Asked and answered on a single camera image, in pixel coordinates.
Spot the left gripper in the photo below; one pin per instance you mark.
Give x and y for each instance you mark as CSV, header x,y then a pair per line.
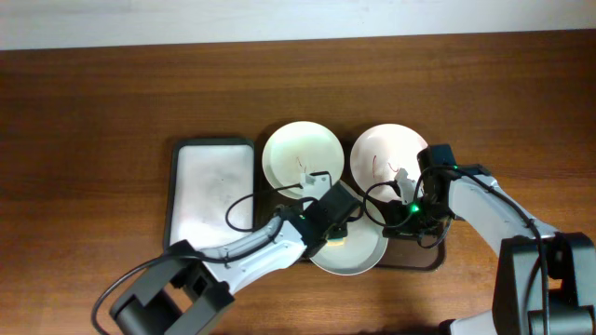
x,y
339,232

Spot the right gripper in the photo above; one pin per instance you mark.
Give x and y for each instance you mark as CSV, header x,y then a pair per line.
x,y
398,226

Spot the green and yellow sponge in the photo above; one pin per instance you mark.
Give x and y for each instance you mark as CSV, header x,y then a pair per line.
x,y
336,241

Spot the pale grey plate front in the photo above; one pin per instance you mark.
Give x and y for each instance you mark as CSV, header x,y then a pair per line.
x,y
362,248

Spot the white plate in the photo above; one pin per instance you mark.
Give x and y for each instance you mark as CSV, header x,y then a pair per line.
x,y
387,152
299,149

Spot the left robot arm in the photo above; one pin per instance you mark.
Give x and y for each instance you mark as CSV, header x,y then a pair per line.
x,y
186,291

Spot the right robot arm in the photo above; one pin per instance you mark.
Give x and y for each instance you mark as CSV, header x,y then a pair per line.
x,y
545,279

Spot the dark brown serving tray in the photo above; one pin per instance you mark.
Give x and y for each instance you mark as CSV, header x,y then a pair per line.
x,y
401,254

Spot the black tray with soapy foam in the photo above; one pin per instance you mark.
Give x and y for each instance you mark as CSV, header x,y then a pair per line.
x,y
206,177

